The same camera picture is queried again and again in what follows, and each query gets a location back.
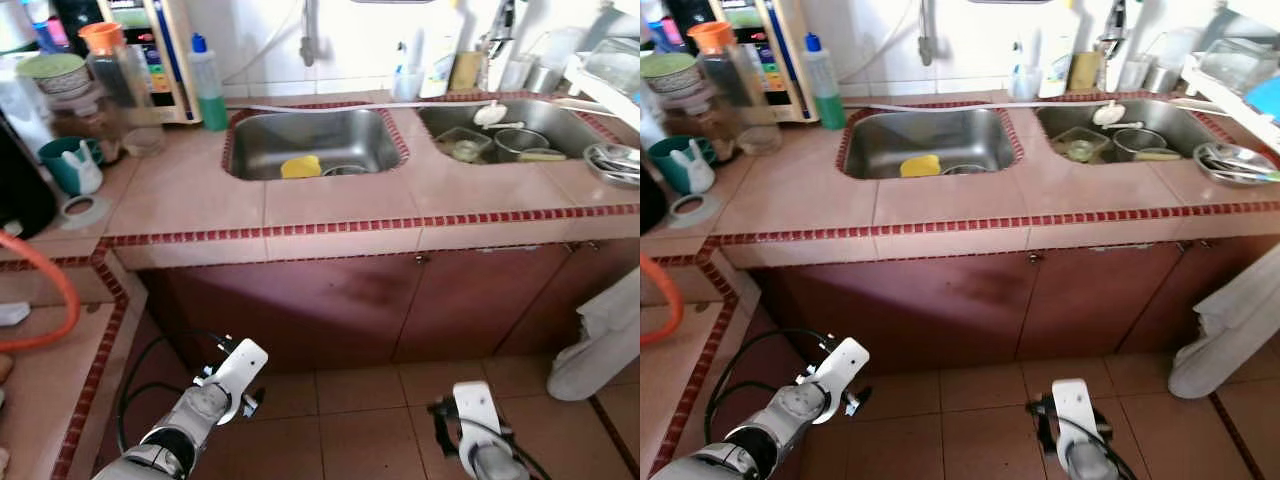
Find grey wall faucet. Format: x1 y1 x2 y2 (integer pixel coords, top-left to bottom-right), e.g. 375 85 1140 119
298 0 323 68
916 0 941 68

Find green dish soap bottle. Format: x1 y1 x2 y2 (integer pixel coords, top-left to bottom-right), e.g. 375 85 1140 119
190 33 229 133
803 33 846 131

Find beige water ionizer machine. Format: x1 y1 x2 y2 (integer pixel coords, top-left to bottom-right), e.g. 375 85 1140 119
100 0 201 126
715 0 816 123

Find green lidded patterned bowl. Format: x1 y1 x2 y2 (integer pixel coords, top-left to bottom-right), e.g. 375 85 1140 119
640 50 711 104
15 53 96 106

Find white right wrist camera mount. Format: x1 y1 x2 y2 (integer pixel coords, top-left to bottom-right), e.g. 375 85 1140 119
1050 378 1106 459
452 382 506 463

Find dark red cabinet door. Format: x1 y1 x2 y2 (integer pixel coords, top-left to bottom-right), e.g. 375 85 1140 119
1115 240 1280 353
1015 245 1186 363
775 255 1041 371
165 255 429 373
497 240 641 356
395 245 579 363

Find stainless steel sink basin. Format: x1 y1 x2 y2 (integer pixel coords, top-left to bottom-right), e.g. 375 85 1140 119
225 105 406 183
415 98 603 166
840 105 1023 183
1033 98 1219 166

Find black electric kettle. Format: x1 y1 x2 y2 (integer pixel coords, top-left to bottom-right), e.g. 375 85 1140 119
640 175 669 236
0 110 59 241

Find orange hose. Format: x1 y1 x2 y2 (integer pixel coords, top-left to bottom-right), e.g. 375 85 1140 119
0 230 81 353
640 255 686 348

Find clear plastic container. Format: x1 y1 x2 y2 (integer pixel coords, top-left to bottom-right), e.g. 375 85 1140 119
0 60 51 156

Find round steel pot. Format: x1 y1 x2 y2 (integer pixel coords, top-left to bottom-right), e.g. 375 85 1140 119
493 128 553 161
1110 128 1169 161

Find glass jar brown contents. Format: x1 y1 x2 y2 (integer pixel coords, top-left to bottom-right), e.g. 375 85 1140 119
45 95 126 166
660 92 739 163

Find white plastic container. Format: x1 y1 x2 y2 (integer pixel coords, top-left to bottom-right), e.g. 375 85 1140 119
497 55 536 94
1115 55 1153 94

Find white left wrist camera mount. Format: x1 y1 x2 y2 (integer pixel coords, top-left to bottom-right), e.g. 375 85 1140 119
805 337 871 426
205 338 269 426

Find steel bowl with utensils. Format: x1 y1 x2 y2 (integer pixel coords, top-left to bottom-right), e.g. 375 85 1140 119
583 143 641 189
1195 142 1280 188

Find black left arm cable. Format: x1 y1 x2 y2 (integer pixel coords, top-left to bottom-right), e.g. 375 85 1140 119
705 328 836 446
118 330 233 451

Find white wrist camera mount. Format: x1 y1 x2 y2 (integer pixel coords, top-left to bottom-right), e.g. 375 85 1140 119
805 337 871 426
205 338 269 426
452 382 506 463
1050 378 1106 459

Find yellow rectangular container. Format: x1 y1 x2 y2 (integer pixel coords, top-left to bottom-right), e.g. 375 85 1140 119
448 50 489 93
1066 50 1106 93

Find white faucet hose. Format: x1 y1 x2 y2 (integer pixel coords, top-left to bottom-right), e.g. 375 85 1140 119
840 0 923 86
222 0 306 86

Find grey ring coaster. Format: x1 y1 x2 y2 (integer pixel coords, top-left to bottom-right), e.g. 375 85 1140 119
57 195 111 231
668 193 723 229

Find white detergent bottle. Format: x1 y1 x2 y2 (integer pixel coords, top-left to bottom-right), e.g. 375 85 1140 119
1038 0 1084 98
420 0 466 99

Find glass pitcher orange lid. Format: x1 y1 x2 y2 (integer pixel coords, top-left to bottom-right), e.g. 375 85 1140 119
688 20 783 156
78 22 169 158

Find teal rabbit mug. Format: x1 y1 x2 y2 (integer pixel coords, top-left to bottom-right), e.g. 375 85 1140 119
38 137 106 197
648 135 717 196

